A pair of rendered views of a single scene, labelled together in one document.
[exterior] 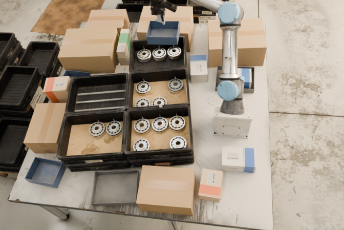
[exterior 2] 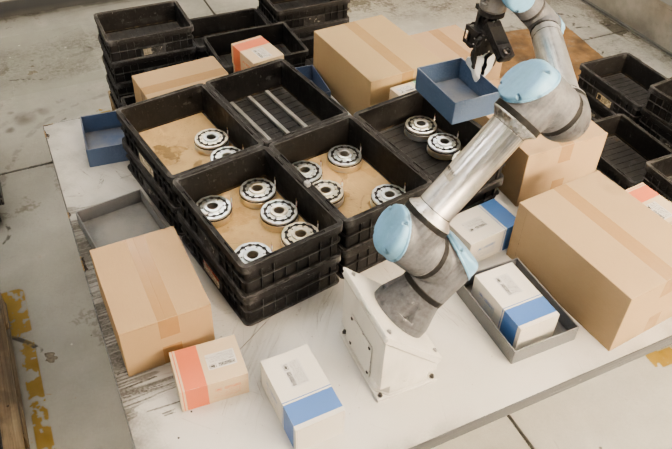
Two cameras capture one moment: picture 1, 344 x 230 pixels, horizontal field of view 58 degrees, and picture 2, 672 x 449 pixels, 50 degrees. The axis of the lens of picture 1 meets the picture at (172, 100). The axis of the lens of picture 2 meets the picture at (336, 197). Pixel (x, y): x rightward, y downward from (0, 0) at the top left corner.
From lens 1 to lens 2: 1.14 m
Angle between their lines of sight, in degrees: 34
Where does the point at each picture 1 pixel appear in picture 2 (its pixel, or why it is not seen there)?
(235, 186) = (238, 428)
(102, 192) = (110, 223)
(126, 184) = not seen: hidden behind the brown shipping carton
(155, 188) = (134, 264)
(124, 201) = not seen: hidden behind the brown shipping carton
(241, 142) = (359, 394)
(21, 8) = (440, 13)
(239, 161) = (290, 390)
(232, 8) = (535, 74)
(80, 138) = (182, 132)
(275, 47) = not seen: outside the picture
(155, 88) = (361, 177)
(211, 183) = (208, 364)
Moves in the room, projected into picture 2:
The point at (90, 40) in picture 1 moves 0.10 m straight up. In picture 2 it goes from (383, 47) to (385, 22)
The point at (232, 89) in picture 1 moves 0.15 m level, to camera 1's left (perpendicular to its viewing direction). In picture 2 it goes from (395, 230) to (348, 195)
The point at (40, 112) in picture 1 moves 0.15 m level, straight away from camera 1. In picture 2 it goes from (197, 66) to (212, 46)
